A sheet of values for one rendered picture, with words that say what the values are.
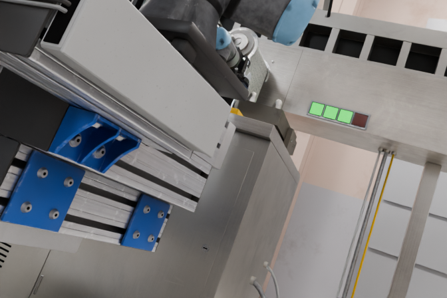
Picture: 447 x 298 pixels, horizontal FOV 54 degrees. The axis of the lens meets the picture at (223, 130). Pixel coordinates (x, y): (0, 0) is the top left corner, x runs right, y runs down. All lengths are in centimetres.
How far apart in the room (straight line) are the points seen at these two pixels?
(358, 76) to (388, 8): 329
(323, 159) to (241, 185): 334
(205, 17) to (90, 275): 90
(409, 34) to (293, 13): 132
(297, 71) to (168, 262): 106
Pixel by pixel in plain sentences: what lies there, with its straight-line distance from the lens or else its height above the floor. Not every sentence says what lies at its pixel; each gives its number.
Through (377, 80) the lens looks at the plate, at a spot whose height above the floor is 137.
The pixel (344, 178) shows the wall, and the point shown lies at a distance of 446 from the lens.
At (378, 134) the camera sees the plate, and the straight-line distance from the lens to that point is 185.
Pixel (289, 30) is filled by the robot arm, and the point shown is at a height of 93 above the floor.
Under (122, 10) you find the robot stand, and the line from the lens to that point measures 38.
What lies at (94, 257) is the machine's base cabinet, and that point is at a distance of 138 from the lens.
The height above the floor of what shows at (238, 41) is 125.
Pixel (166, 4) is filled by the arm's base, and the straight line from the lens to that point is 70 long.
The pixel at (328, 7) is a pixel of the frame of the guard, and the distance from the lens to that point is 213.
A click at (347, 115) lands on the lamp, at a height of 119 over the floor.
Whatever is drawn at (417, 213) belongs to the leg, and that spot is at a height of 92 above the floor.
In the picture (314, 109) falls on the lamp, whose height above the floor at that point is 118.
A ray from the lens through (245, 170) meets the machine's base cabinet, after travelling 124.
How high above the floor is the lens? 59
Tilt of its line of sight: 12 degrees up
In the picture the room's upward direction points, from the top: 21 degrees clockwise
